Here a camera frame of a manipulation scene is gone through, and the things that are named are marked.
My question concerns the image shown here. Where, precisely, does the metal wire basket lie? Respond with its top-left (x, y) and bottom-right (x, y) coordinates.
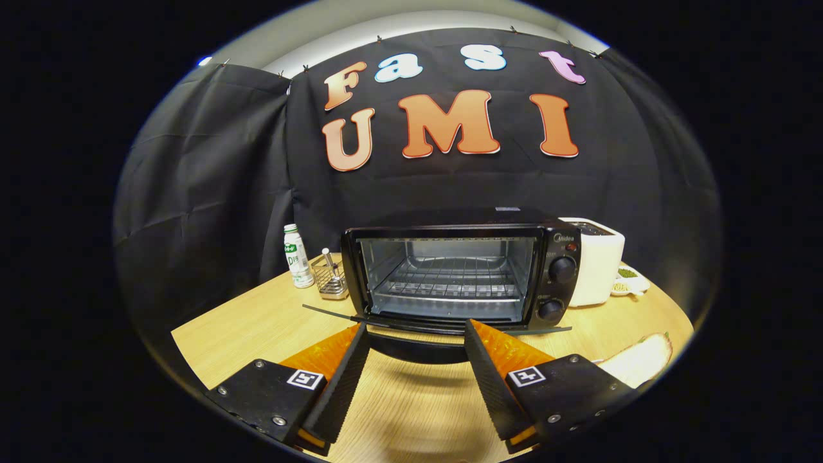
top-left (311, 248), bottom-right (349, 301)

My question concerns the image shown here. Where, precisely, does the black backdrop cloth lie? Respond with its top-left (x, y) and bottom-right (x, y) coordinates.
top-left (113, 27), bottom-right (721, 335)

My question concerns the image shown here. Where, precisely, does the bread and lettuce sandwich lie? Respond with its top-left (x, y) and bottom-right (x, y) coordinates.
top-left (595, 332), bottom-right (674, 389)

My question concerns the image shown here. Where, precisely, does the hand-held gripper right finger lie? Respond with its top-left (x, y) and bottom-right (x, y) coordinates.
top-left (464, 318), bottom-right (637, 454)

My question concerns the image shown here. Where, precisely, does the white divided dish of beans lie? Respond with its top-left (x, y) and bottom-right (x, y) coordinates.
top-left (611, 264), bottom-right (651, 298)

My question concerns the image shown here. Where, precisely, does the white bottle green label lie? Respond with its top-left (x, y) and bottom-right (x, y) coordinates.
top-left (284, 224), bottom-right (315, 289)

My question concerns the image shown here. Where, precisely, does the white pop-up toaster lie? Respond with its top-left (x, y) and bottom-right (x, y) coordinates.
top-left (558, 217), bottom-right (626, 307)

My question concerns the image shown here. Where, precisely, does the black toaster oven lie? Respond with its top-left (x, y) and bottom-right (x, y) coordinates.
top-left (302, 219), bottom-right (583, 365)

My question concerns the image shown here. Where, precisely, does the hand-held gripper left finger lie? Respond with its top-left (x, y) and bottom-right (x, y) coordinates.
top-left (206, 322), bottom-right (372, 457)

